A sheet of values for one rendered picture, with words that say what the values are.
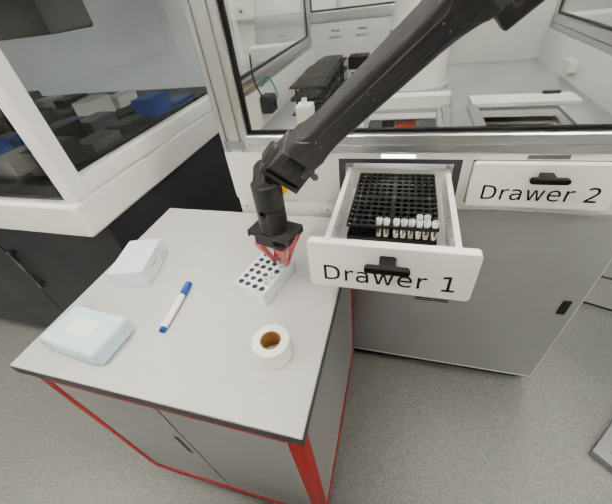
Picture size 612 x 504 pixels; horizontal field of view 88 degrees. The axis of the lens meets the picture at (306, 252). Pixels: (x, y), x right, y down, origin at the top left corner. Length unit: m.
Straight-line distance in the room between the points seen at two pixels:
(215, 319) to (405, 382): 0.95
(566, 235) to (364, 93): 0.71
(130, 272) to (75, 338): 0.18
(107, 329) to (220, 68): 0.62
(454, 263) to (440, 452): 0.92
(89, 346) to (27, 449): 1.13
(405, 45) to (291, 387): 0.52
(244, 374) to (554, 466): 1.14
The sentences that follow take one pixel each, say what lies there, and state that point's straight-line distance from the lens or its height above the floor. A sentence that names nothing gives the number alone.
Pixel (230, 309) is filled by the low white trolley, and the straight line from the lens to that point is 0.72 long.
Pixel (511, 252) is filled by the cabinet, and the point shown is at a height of 0.66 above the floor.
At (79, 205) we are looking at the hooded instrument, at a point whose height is 0.90.
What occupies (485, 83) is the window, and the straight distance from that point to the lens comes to 0.81.
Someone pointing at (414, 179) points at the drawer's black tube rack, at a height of 0.90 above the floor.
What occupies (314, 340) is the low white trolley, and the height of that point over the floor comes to 0.76.
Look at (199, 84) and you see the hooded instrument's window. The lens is 1.54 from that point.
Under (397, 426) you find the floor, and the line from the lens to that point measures 1.38.
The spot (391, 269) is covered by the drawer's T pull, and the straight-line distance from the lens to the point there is 0.53.
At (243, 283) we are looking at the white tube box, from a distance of 0.70.
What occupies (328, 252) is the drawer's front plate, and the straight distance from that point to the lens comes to 0.57.
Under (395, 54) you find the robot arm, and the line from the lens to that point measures 0.44.
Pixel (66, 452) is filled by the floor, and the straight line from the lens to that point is 1.73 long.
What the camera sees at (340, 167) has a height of 0.91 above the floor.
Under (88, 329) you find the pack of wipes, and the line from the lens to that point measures 0.78.
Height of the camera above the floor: 1.28
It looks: 40 degrees down
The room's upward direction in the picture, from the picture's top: 8 degrees counter-clockwise
